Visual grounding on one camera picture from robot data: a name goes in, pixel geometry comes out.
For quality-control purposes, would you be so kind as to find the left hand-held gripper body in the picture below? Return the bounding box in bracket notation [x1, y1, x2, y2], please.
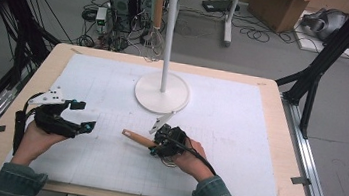
[23, 82, 85, 141]

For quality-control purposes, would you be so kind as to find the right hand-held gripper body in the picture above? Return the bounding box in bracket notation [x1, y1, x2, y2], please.
[145, 108, 193, 164]

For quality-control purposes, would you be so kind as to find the steel measuring cup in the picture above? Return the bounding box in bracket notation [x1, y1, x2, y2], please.
[117, 128, 182, 169]

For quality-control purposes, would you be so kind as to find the white rack stand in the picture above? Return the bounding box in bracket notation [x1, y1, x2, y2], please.
[132, 0, 203, 118]

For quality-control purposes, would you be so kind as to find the mesh strainer with wooden handle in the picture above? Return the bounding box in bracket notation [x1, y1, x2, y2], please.
[147, 0, 170, 57]

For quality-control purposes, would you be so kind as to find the person's left hand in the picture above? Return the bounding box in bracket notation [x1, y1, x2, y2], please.
[10, 118, 69, 171]

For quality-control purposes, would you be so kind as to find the person's right hand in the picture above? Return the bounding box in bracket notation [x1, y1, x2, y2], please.
[169, 136, 220, 185]

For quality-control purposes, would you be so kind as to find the small white power box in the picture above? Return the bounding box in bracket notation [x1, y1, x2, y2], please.
[93, 6, 109, 33]

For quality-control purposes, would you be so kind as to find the black computer tower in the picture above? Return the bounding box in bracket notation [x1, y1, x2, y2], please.
[104, 0, 137, 34]
[131, 0, 159, 29]

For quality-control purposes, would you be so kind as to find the black flat device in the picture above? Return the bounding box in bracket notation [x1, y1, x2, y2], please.
[200, 0, 242, 17]

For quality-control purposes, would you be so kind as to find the large cardboard box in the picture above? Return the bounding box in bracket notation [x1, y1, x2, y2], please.
[244, 0, 349, 43]

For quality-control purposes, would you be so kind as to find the grey padded headset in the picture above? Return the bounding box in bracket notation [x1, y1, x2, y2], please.
[299, 5, 349, 44]

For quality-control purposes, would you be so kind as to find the right hand-held gripper cable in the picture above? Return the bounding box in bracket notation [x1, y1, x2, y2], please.
[167, 136, 221, 178]

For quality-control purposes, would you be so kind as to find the white floor stand post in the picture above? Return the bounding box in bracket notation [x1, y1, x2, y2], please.
[220, 0, 243, 49]

